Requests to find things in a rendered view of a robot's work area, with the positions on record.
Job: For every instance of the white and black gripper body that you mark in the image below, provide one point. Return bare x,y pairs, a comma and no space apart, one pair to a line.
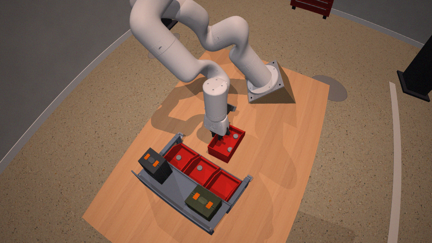
218,127

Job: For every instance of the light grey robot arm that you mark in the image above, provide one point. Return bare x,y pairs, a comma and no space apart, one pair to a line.
148,29

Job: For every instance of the grey metal shelf rack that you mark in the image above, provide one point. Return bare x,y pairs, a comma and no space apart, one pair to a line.
178,186

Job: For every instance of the red bin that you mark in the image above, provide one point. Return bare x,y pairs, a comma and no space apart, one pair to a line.
223,185
187,156
204,176
218,148

